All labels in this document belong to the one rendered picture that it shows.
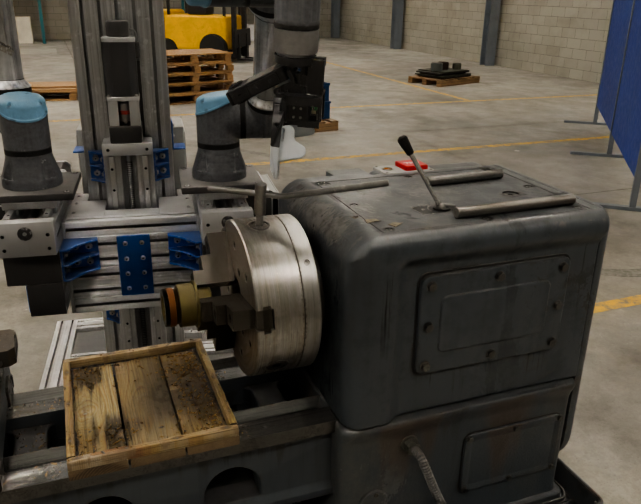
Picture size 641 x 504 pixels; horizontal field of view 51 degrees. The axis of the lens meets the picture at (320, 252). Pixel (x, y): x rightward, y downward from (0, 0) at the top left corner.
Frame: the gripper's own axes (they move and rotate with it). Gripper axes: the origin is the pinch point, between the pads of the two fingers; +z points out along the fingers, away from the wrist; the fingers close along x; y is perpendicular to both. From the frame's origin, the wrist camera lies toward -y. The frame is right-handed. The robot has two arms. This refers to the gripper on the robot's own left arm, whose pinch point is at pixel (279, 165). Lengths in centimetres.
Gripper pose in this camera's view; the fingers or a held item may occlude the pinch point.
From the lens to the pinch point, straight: 123.1
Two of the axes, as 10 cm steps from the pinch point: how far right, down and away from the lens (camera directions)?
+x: 1.3, -4.6, 8.8
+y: 9.9, 1.1, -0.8
